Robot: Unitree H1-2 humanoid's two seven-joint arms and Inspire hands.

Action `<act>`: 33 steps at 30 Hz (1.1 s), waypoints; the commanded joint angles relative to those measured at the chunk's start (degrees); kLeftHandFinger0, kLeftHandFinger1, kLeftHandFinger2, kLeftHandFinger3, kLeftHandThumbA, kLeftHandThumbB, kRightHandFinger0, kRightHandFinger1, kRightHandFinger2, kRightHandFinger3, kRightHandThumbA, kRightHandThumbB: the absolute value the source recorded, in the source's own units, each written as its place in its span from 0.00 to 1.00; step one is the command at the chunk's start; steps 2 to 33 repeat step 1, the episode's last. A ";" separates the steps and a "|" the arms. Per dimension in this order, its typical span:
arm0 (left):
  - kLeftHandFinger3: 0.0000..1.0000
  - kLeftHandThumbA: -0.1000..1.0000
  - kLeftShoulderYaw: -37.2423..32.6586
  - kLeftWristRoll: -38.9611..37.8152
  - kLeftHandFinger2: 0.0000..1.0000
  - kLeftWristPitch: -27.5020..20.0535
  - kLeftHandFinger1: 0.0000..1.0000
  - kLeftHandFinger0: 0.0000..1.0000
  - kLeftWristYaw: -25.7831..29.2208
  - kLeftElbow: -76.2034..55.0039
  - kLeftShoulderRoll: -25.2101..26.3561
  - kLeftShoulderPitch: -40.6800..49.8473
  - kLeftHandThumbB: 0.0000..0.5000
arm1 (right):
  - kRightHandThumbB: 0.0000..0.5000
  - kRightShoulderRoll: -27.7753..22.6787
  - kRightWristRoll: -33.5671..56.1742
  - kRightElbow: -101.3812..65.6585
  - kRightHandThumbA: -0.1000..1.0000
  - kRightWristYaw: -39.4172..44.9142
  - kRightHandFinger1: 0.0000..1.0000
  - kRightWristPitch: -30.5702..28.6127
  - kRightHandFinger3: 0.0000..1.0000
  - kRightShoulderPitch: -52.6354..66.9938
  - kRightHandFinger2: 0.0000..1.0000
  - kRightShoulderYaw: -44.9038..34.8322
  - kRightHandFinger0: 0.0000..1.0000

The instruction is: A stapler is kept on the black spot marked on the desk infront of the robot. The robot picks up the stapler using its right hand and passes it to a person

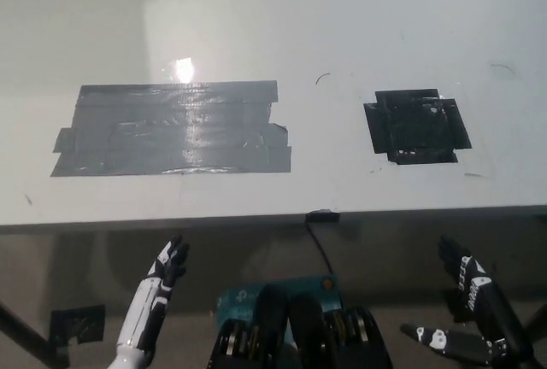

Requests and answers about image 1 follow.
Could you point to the grey duct tape patch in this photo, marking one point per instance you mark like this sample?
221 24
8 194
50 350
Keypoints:
171 130

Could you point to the black desk leg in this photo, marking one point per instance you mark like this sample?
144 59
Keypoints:
25 330

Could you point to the black floor tape mark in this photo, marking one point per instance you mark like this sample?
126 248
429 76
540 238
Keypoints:
79 324

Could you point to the black teal robot torso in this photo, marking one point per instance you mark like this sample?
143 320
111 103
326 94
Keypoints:
299 326

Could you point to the black tape square patch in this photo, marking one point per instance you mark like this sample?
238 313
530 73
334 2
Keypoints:
416 127

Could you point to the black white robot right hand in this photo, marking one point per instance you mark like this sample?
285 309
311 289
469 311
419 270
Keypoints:
474 283

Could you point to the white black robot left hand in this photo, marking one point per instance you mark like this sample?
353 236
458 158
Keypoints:
147 305

